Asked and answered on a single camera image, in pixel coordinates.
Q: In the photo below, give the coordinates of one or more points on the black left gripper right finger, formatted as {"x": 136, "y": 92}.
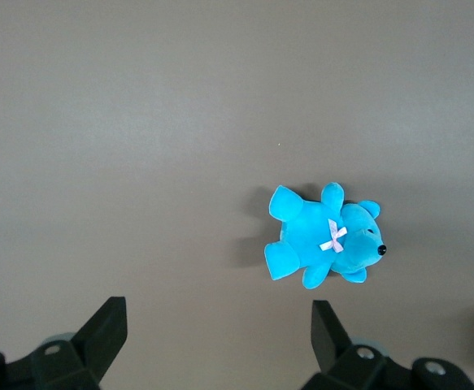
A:
{"x": 358, "y": 365}

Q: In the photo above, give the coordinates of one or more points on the blue teddy bear plush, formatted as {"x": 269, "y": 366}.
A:
{"x": 314, "y": 235}

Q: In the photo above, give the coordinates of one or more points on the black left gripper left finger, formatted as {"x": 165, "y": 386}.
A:
{"x": 78, "y": 357}

